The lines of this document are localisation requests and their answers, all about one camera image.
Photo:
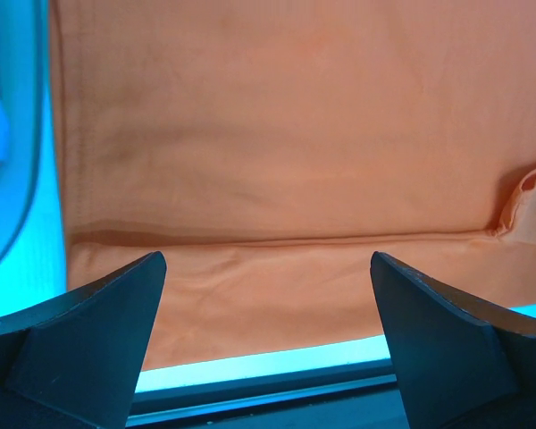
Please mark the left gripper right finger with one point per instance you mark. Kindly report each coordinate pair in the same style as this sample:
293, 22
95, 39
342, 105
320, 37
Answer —
460, 361

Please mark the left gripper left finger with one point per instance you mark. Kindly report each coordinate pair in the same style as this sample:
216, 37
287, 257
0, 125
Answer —
74, 361

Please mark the orange t shirt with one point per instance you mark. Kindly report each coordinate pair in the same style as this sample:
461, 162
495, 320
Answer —
269, 148

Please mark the translucent blue basket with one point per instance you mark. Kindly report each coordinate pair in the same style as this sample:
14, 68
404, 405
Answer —
23, 32

